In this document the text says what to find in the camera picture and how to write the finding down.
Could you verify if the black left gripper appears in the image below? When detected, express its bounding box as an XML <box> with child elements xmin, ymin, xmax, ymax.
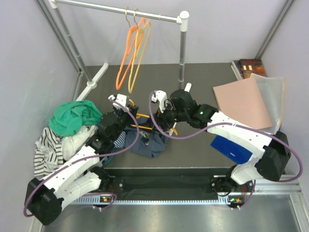
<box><xmin>111</xmin><ymin>104</ymin><xmax>139</xmax><ymax>142</ymax></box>

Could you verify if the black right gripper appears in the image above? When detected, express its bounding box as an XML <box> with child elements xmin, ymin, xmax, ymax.
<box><xmin>152</xmin><ymin>100</ymin><xmax>188</xmax><ymax>135</ymax></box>

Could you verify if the yellow orange plastic hanger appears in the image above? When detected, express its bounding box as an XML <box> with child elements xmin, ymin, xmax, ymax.
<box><xmin>136</xmin><ymin>99</ymin><xmax>178</xmax><ymax>136</ymax></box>

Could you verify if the navy blue tank top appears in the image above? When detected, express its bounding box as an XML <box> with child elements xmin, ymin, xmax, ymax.
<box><xmin>125</xmin><ymin>126</ymin><xmax>169</xmax><ymax>158</ymax></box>

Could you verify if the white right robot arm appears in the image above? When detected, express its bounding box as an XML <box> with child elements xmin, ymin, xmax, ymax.
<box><xmin>149</xmin><ymin>89</ymin><xmax>291</xmax><ymax>191</ymax></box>

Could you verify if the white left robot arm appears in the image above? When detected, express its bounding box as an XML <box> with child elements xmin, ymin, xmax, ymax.
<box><xmin>23</xmin><ymin>94</ymin><xmax>139</xmax><ymax>225</ymax></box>

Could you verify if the tan yellow velvet hanger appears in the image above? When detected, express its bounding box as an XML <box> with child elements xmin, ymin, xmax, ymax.
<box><xmin>128</xmin><ymin>17</ymin><xmax>152</xmax><ymax>93</ymax></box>

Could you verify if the orange velvet hanger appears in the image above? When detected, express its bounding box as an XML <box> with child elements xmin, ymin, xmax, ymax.
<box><xmin>115</xmin><ymin>17</ymin><xmax>152</xmax><ymax>93</ymax></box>

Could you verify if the blue white striped shirt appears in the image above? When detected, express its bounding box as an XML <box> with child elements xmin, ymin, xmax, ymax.
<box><xmin>113</xmin><ymin>131</ymin><xmax>126</xmax><ymax>148</ymax></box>

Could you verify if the blue laundry basin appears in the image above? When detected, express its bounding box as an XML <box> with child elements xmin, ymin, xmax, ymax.
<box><xmin>102</xmin><ymin>149</ymin><xmax>118</xmax><ymax>166</ymax></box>

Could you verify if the green garment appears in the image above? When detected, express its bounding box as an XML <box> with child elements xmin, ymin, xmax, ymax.
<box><xmin>48</xmin><ymin>100</ymin><xmax>102</xmax><ymax>137</ymax></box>

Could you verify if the grey white garment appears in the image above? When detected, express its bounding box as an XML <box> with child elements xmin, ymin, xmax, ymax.
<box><xmin>62</xmin><ymin>125</ymin><xmax>97</xmax><ymax>161</ymax></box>

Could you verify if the blue clipboard folder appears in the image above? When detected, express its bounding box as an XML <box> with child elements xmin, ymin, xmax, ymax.
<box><xmin>211</xmin><ymin>135</ymin><xmax>252</xmax><ymax>164</ymax></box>

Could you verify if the pink folder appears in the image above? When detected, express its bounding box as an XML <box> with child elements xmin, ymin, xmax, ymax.
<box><xmin>213</xmin><ymin>77</ymin><xmax>273</xmax><ymax>129</ymax></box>

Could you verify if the black white striped shirt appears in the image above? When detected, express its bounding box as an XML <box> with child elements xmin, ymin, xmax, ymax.
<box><xmin>34</xmin><ymin>127</ymin><xmax>64</xmax><ymax>176</ymax></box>

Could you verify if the brown book stack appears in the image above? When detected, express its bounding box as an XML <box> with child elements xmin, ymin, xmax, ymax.
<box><xmin>231</xmin><ymin>59</ymin><xmax>267</xmax><ymax>80</ymax></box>

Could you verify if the silver white clothes rack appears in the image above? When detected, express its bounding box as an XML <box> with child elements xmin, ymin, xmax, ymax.
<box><xmin>49</xmin><ymin>0</ymin><xmax>189</xmax><ymax>89</ymax></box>

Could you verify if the translucent plastic folder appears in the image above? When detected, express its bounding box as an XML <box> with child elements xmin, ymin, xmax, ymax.
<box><xmin>250</xmin><ymin>73</ymin><xmax>286</xmax><ymax>134</ymax></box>

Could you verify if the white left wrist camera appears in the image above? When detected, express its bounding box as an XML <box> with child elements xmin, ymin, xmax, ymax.
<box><xmin>108</xmin><ymin>94</ymin><xmax>129</xmax><ymax>110</ymax></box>

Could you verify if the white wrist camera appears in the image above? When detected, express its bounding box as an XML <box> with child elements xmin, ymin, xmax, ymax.
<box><xmin>108</xmin><ymin>94</ymin><xmax>129</xmax><ymax>110</ymax></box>
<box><xmin>151</xmin><ymin>90</ymin><xmax>168</xmax><ymax>113</ymax></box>

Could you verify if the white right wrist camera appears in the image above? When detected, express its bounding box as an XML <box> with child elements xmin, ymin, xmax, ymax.
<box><xmin>151</xmin><ymin>90</ymin><xmax>168</xmax><ymax>113</ymax></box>

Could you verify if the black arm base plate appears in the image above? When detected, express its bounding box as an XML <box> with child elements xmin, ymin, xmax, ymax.
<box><xmin>99</xmin><ymin>168</ymin><xmax>253</xmax><ymax>200</ymax></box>

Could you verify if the grey slotted cable duct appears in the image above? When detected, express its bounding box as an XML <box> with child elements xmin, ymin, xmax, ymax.
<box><xmin>71</xmin><ymin>195</ymin><xmax>231</xmax><ymax>205</ymax></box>

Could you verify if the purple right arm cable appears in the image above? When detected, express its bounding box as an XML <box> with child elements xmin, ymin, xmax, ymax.
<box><xmin>148</xmin><ymin>91</ymin><xmax>303</xmax><ymax>182</ymax></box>

